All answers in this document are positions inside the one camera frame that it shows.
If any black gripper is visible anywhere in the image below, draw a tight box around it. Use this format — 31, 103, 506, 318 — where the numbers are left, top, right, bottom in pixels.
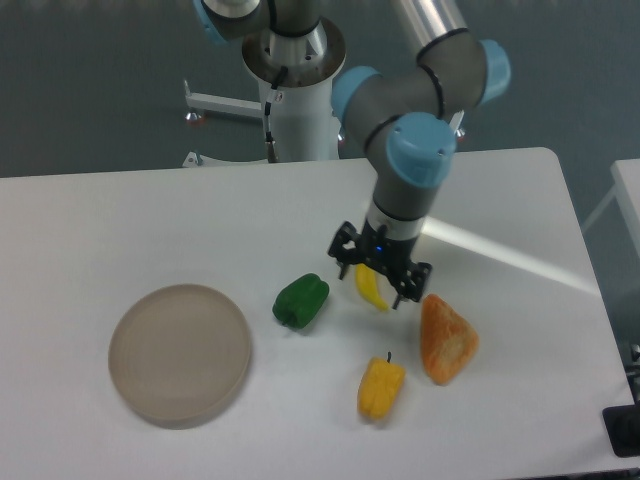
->
327, 221, 432, 310

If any green bell pepper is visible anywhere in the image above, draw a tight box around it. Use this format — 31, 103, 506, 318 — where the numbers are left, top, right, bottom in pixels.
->
272, 273, 330, 330

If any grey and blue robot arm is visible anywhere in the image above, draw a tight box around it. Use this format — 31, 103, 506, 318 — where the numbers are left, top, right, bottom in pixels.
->
193, 1, 511, 302

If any yellow bell pepper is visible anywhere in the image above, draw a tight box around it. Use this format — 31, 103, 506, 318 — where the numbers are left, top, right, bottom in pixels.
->
357, 351, 406, 421

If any yellow banana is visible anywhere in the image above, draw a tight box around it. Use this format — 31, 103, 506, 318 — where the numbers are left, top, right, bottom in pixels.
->
355, 264, 389, 311

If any orange triangular bread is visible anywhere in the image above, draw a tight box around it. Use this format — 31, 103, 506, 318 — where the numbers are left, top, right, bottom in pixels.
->
420, 294, 479, 385

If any beige round plate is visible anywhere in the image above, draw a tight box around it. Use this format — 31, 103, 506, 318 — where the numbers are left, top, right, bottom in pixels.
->
108, 284, 252, 429

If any white side table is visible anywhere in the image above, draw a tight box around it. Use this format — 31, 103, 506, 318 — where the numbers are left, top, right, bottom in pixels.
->
581, 158, 640, 252

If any black device at table edge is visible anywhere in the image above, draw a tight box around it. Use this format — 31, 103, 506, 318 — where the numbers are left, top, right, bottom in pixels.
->
602, 404, 639, 458

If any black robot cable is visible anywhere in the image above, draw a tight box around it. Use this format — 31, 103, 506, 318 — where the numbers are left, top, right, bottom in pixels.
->
263, 65, 289, 164

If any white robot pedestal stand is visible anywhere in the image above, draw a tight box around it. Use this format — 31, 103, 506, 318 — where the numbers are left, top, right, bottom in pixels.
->
180, 17, 466, 169

